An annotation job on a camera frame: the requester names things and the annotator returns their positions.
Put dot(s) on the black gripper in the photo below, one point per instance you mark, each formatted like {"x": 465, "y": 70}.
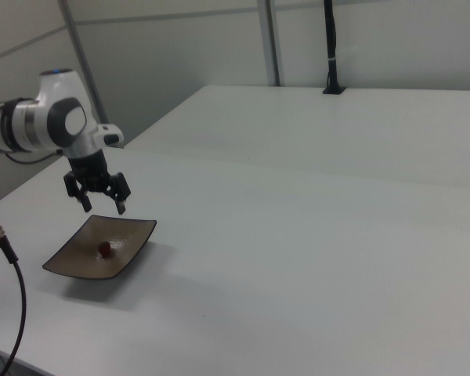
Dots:
{"x": 88, "y": 168}

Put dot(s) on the red strawberry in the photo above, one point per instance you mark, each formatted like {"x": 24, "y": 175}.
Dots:
{"x": 104, "y": 250}

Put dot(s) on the square brown ceramic plate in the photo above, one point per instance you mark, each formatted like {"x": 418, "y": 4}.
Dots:
{"x": 78, "y": 254}

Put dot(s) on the grey metal partition post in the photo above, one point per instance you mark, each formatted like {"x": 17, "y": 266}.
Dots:
{"x": 272, "y": 43}
{"x": 83, "y": 55}

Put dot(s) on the black camera pole with base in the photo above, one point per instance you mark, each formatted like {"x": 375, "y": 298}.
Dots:
{"x": 331, "y": 39}

